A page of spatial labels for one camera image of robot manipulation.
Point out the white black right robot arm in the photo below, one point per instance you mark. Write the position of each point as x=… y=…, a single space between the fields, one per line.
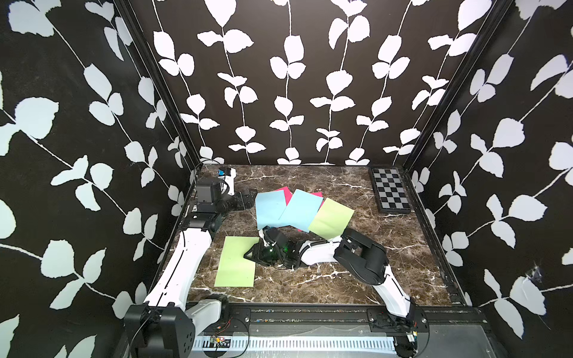
x=362 y=257

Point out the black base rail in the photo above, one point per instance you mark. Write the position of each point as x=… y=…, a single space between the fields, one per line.
x=375 y=316

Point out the light blue paper sheet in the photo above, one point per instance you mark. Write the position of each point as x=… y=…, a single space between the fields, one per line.
x=301 y=210
x=269 y=207

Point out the green paper sheet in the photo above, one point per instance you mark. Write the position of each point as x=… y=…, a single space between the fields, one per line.
x=234 y=270
x=331 y=219

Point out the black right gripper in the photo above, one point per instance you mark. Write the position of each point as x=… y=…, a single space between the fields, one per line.
x=260 y=254

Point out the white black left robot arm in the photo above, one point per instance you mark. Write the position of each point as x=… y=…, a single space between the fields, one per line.
x=163 y=325

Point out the black white chessboard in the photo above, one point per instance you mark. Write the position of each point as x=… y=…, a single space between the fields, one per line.
x=389 y=191

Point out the white slotted cable duct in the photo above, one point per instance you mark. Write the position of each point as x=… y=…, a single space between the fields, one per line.
x=238 y=344

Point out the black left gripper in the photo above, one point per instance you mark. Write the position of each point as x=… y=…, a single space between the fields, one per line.
x=248 y=201

